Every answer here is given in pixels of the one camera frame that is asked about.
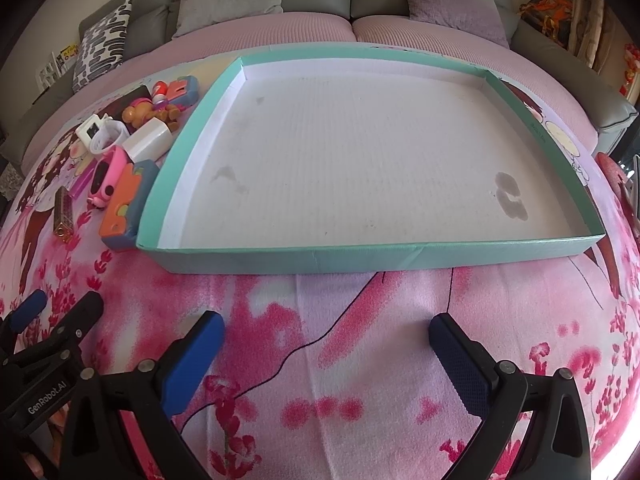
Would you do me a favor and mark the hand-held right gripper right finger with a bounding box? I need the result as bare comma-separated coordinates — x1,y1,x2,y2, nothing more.
428,312,593,480

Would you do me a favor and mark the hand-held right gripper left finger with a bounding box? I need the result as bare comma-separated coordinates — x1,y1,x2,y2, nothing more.
57,310,226,480

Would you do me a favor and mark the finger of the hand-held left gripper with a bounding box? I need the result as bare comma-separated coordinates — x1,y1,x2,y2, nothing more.
5,291,105,369
0,290,49,357

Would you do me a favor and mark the gold patterned lighter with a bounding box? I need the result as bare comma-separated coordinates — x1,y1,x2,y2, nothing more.
53,186,74,239

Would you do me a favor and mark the orange blue fidget toy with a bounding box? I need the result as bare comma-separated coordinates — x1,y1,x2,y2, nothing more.
99,160,160,252

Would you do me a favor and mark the pink toy watch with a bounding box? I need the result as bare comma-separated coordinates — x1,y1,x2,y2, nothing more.
87,146,128,208

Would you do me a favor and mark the white smartwatch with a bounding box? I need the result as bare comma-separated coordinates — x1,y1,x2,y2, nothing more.
92,120,132,155

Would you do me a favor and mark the white charger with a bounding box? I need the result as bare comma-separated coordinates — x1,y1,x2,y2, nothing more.
122,119,173,160

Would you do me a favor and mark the brown pink toy dog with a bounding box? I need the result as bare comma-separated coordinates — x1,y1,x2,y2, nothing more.
122,97,183,134

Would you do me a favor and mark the teal cardboard box lid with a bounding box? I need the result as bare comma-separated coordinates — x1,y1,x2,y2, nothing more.
136,45,607,275

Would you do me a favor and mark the printed cartoon blanket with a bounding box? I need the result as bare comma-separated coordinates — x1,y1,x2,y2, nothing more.
0,42,640,480

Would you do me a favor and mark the white lace cloth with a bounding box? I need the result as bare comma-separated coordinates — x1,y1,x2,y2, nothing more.
0,165,21,202

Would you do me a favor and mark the white magazine rack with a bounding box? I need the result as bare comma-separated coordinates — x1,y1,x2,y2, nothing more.
35,60,62,94

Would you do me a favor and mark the yellow magazine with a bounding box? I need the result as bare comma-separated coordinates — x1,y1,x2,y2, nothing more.
59,44,81,74

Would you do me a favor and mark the black white patterned pillow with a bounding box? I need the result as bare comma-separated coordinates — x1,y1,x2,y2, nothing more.
72,0,134,94

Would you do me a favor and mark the red hanging ornament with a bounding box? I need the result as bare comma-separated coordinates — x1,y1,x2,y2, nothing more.
620,42,640,97

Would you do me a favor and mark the orange black bag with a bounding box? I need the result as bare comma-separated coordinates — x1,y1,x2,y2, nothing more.
520,0,574,49

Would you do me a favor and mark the purple grey pillow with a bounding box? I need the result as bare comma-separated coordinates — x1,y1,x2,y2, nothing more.
395,0,511,49

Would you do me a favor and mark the beige patterned curtain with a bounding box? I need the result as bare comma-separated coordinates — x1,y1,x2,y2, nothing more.
535,0,627,72

